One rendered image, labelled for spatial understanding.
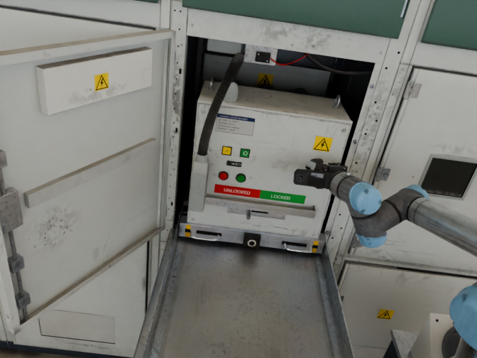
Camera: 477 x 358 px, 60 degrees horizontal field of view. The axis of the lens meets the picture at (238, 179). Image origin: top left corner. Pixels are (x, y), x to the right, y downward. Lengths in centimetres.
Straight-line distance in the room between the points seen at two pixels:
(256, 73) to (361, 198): 104
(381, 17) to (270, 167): 56
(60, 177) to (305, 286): 86
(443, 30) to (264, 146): 62
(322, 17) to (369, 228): 60
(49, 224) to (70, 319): 93
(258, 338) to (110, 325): 93
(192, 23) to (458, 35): 77
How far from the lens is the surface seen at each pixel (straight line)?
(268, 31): 129
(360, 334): 202
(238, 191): 143
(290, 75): 196
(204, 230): 152
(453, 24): 138
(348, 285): 179
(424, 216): 114
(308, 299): 144
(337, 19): 128
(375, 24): 131
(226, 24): 129
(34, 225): 119
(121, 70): 116
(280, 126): 132
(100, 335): 211
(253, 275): 146
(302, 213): 144
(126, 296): 188
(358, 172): 150
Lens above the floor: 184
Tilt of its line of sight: 30 degrees down
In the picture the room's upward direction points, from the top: 9 degrees clockwise
